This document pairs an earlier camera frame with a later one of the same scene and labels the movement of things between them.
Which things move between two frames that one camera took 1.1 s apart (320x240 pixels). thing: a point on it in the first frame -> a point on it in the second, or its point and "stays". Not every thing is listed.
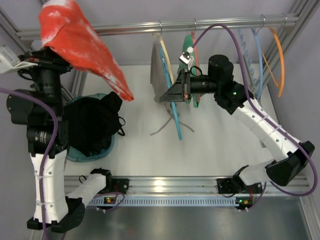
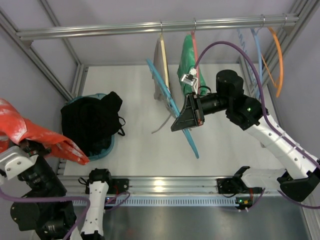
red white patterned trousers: [64, 30] -> [15, 128]
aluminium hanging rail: [181, 26] stays
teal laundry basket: [74, 154] stays
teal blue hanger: [168, 79] -> [167, 94]
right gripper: [186, 85] -> [197, 110]
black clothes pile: [92, 123] stays
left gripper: [47, 61] -> [27, 145]
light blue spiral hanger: [247, 57] stays
